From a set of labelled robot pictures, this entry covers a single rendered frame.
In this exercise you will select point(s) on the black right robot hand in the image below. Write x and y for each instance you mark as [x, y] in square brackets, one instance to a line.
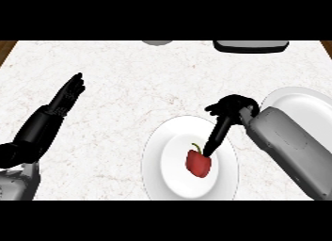
[227, 108]

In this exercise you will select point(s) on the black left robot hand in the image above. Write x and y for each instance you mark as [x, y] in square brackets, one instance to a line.
[35, 131]

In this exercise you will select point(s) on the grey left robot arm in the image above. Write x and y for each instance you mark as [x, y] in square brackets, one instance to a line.
[10, 185]

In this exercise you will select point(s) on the white round plate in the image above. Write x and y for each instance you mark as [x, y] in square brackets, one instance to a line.
[190, 175]
[311, 106]

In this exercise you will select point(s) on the red bell pepper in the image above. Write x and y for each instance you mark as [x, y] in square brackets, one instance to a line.
[197, 163]

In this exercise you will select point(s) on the grey round object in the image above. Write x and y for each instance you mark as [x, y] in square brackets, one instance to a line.
[156, 42]

